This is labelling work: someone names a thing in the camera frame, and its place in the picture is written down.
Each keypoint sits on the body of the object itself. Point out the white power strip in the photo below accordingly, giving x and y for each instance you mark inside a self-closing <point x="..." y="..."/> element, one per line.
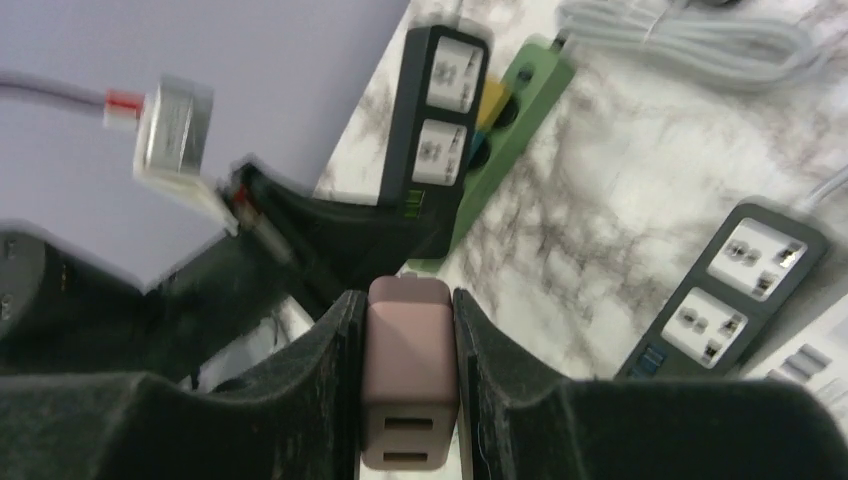
<point x="816" y="359"/>

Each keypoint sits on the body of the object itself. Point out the pink plug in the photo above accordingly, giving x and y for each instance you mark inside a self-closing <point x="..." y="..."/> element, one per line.
<point x="410" y="395"/>

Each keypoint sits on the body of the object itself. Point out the yellow plug upper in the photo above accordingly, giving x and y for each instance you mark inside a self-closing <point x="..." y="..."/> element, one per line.
<point x="495" y="96"/>

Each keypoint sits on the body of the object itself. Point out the black power strip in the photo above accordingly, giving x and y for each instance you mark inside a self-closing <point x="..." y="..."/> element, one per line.
<point x="437" y="100"/>
<point x="732" y="295"/>

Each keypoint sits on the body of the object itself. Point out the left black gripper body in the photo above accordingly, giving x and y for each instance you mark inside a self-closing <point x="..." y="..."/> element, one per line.
<point x="65" y="311"/>

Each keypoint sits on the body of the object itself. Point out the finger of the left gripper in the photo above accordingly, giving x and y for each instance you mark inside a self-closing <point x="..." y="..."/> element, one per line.
<point x="340" y="246"/>

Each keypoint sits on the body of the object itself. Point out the green power strip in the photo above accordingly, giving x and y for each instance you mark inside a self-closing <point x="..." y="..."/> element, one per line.
<point x="536" y="77"/>

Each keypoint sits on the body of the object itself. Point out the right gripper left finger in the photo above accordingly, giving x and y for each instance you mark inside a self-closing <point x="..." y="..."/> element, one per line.
<point x="293" y="416"/>

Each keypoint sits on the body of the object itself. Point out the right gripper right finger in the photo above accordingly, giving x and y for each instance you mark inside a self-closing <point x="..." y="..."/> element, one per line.
<point x="521" y="419"/>

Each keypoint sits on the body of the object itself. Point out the blue plug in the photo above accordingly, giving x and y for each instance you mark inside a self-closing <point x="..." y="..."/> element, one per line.
<point x="480" y="150"/>

